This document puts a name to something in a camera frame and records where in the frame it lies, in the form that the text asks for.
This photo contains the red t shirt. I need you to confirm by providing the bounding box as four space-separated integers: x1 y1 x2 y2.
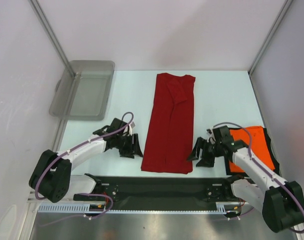
141 73 196 174

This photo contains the aluminium frame rail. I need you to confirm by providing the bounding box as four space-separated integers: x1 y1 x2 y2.
27 189 39 203

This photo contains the white cable duct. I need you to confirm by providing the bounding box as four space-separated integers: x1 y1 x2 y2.
37 203 240 215

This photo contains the clear plastic bin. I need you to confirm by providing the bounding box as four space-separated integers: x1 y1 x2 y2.
49 60 115 121

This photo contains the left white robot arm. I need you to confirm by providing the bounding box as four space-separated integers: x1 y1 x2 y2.
28 118 143 203

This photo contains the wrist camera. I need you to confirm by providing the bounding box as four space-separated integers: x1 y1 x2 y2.
106 118 134 136
206 125 234 144

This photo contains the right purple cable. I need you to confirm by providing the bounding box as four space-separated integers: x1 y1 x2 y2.
213 121 304 235

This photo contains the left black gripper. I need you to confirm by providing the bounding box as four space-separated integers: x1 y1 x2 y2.
115 133 143 159

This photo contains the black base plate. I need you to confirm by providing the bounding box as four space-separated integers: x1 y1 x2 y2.
73 175 239 212

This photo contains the orange folded t shirt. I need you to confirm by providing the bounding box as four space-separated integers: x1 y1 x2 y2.
229 126 278 171

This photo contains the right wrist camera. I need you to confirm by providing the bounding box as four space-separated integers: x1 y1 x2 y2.
206 125 234 144

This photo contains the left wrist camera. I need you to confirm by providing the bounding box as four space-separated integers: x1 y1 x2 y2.
106 118 134 136

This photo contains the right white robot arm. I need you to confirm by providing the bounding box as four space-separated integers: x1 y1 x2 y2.
187 122 304 234

